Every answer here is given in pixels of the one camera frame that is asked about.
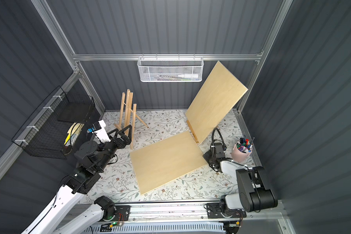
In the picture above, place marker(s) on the pink pen cup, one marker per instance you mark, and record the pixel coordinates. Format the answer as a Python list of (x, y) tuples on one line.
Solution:
[(242, 149)]

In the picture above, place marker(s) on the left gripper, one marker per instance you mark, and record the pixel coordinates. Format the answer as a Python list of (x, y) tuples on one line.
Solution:
[(118, 140)]

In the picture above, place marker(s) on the white mesh wall basket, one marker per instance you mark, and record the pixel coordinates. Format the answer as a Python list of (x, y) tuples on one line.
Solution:
[(166, 69)]

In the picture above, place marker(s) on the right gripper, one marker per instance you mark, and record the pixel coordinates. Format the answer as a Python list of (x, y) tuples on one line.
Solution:
[(213, 153)]

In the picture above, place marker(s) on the yellow sticky notes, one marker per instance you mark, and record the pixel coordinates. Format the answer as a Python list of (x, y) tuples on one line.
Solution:
[(73, 133)]

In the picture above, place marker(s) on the wooden easel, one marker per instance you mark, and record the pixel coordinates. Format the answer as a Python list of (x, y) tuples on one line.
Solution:
[(128, 114), (192, 132)]

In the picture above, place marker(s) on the white marker in basket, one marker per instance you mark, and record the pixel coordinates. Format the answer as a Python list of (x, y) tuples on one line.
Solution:
[(188, 76)]

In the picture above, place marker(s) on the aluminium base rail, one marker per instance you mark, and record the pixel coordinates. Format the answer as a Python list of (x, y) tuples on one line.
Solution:
[(180, 211)]

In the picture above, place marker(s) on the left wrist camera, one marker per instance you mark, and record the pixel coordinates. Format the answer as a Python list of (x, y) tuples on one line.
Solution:
[(98, 129)]

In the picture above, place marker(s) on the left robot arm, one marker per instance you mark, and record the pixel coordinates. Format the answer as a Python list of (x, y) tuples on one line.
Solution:
[(93, 158)]

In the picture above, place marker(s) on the plywood board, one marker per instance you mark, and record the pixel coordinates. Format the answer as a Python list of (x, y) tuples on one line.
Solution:
[(160, 163), (220, 92)]

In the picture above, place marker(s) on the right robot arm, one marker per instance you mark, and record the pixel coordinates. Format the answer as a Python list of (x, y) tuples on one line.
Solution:
[(254, 189)]

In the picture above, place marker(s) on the black wire wall basket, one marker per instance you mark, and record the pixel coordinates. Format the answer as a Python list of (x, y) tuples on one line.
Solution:
[(44, 136)]

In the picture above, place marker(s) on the floral table mat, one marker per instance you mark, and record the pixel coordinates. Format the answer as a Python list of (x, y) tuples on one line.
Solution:
[(118, 181)]

